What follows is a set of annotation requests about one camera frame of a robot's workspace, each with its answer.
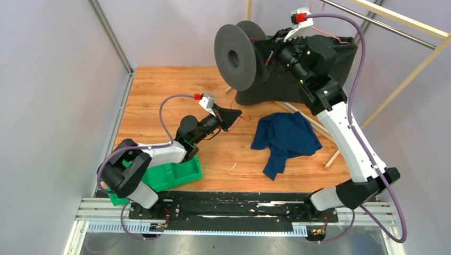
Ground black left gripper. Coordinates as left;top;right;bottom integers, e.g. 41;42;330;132
193;104;241;145

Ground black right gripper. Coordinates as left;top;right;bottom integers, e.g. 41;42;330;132
254;27;310;86

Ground dark grey cable spool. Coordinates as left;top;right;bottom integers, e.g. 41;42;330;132
214;20;271;91

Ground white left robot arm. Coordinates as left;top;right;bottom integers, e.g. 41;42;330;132
97;105;242;219

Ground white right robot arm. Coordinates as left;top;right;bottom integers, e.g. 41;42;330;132
253;35;400;221

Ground navy blue shirt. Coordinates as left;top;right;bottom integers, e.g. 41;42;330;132
250;112;322;180

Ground green plastic divided bin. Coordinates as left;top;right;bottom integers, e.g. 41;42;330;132
97;151;202;209

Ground metal rack rod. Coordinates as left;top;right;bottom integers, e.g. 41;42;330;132
322;1;437;50

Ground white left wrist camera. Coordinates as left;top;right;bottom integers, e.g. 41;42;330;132
199;93;216;116

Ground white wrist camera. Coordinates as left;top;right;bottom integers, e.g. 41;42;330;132
283;7;314;43
199;93;216;116

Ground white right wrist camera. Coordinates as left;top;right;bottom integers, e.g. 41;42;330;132
283;7;314;43

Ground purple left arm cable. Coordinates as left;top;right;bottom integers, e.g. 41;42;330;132
96;93;198;242

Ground pink wire hanger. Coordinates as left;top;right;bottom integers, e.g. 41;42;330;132
309;0;350;45

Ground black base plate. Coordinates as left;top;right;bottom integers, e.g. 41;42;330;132
128;191;338;232

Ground wooden clothes rack frame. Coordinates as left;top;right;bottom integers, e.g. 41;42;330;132
225;0;451;169

